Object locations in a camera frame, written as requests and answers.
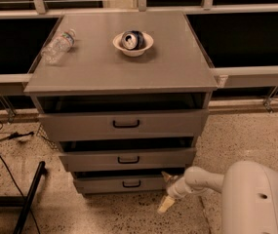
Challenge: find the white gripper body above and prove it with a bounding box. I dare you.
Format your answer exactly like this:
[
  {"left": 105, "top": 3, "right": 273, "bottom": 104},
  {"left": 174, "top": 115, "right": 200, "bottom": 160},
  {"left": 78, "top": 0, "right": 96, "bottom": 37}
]
[{"left": 166, "top": 176, "right": 190, "bottom": 199}]

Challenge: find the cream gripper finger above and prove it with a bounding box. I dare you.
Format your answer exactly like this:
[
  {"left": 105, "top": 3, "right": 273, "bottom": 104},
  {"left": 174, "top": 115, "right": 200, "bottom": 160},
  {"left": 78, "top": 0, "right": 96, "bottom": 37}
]
[
  {"left": 157, "top": 195, "right": 175, "bottom": 214},
  {"left": 162, "top": 172, "right": 179, "bottom": 182}
]

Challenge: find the grey bottom drawer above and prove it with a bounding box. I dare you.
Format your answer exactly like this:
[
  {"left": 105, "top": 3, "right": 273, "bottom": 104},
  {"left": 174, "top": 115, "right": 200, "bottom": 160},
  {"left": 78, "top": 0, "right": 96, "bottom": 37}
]
[{"left": 73, "top": 174, "right": 166, "bottom": 194}]

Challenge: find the grey drawer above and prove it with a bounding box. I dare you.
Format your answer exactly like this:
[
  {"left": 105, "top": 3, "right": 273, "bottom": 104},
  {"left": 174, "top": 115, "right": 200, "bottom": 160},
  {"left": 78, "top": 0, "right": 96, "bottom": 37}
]
[
  {"left": 73, "top": 174, "right": 166, "bottom": 194},
  {"left": 39, "top": 109, "right": 209, "bottom": 142},
  {"left": 60, "top": 148, "right": 196, "bottom": 172}
]

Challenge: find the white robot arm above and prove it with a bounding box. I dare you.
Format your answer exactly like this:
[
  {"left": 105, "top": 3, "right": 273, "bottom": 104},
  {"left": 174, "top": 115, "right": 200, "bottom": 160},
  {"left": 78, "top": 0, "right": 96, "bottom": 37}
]
[{"left": 158, "top": 161, "right": 278, "bottom": 234}]

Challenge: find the grey drawer cabinet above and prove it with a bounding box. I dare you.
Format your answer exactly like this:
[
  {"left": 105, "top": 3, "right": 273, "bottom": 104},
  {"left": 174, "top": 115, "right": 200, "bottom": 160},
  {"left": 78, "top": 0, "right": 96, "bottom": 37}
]
[{"left": 23, "top": 11, "right": 218, "bottom": 198}]

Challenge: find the grey middle drawer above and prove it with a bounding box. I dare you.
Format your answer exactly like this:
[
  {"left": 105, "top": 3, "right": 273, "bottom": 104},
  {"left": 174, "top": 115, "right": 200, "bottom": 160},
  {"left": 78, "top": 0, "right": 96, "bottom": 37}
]
[{"left": 60, "top": 148, "right": 196, "bottom": 172}]

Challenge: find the grey top drawer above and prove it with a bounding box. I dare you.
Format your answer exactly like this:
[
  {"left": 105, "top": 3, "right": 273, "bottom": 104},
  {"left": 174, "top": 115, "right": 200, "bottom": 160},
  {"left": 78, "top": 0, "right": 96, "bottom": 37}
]
[{"left": 39, "top": 109, "right": 209, "bottom": 142}]

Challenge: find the white bowl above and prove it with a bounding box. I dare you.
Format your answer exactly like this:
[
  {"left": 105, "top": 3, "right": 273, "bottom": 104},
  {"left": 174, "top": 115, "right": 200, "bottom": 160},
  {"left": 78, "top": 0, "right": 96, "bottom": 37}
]
[{"left": 113, "top": 30, "right": 154, "bottom": 58}]

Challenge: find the black stand leg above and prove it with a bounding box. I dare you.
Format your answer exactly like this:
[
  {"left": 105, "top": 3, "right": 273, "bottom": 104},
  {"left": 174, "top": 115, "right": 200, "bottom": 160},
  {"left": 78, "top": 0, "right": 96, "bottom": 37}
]
[{"left": 0, "top": 161, "right": 47, "bottom": 234}]

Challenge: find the crushed soda can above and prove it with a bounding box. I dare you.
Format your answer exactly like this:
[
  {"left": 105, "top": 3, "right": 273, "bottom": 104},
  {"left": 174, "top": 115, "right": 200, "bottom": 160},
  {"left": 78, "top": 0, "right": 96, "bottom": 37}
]
[{"left": 121, "top": 30, "right": 144, "bottom": 51}]

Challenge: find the metal window railing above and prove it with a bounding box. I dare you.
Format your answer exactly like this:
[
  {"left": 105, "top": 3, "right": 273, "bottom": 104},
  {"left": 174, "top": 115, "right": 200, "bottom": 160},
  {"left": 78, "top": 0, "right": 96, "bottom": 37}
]
[{"left": 0, "top": 0, "right": 278, "bottom": 114}]

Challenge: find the clear plastic water bottle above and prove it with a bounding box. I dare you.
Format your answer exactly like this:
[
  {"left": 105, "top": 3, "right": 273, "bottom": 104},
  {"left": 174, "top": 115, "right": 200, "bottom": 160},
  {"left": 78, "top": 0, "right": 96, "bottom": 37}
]
[{"left": 41, "top": 29, "right": 76, "bottom": 65}]

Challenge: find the black floor cable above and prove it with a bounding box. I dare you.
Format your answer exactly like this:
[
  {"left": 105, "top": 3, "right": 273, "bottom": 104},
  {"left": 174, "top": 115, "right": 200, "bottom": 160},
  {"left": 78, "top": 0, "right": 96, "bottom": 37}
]
[{"left": 0, "top": 85, "right": 42, "bottom": 234}]

